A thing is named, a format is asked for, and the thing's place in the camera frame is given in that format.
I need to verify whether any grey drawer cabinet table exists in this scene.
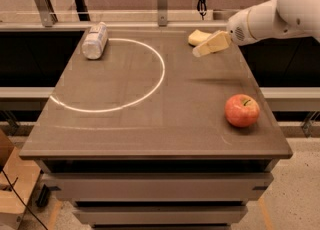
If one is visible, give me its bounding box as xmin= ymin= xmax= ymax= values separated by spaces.
xmin=21 ymin=29 xmax=292 ymax=230

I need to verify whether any left metal rail bracket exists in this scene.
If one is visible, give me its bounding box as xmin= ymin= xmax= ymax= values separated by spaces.
xmin=34 ymin=0 xmax=57 ymax=27

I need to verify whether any middle metal rail bracket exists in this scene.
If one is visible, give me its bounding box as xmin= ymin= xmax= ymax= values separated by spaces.
xmin=157 ymin=0 xmax=168 ymax=26

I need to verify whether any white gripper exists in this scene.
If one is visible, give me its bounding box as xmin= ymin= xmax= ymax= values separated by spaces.
xmin=192 ymin=7 xmax=257 ymax=57

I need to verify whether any yellow sponge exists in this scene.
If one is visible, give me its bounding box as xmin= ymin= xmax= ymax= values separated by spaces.
xmin=188 ymin=29 xmax=211 ymax=46

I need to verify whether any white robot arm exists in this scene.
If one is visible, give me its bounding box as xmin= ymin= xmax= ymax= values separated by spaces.
xmin=188 ymin=0 xmax=320 ymax=57

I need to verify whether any clear plastic water bottle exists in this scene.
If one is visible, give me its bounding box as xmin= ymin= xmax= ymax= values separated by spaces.
xmin=82 ymin=22 xmax=108 ymax=60

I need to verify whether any black floor cable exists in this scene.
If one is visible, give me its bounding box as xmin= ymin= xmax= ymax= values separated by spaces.
xmin=0 ymin=167 xmax=50 ymax=230

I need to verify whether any red apple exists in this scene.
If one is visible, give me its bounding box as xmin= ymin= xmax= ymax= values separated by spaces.
xmin=224 ymin=94 xmax=260 ymax=128

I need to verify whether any wooden box on floor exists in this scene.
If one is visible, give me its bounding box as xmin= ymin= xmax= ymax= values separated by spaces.
xmin=0 ymin=130 xmax=40 ymax=230

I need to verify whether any metal rail bracket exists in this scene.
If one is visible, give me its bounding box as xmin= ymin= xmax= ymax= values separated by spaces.
xmin=157 ymin=0 xmax=168 ymax=26
xmin=34 ymin=0 xmax=57 ymax=27

